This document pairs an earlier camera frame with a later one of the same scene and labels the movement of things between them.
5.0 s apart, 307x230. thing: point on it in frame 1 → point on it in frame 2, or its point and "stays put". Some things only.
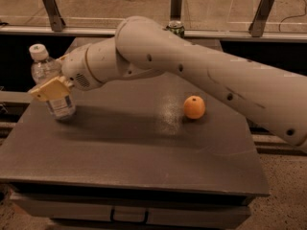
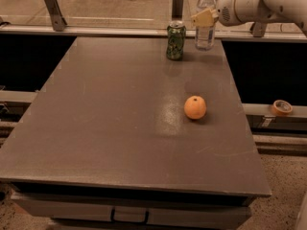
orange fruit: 194,106 stays put
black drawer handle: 128,221 stays put
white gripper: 75,68 → 227,12
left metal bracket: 52,9 stays put
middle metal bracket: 176,6 stays put
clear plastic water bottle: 44,69 → 204,34
